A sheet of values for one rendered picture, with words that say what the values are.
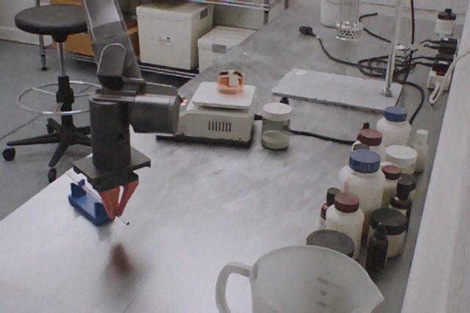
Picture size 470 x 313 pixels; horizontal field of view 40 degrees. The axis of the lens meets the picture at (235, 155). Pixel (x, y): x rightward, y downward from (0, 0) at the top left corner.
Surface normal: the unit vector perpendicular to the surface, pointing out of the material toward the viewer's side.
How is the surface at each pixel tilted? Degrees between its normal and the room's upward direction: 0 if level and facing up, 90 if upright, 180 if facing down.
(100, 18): 31
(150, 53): 92
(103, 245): 0
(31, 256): 0
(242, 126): 90
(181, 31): 92
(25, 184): 0
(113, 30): 37
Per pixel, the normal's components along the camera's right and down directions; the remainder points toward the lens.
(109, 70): -0.04, -0.43
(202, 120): -0.13, 0.44
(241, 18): -0.35, 0.40
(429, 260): 0.04, -0.90
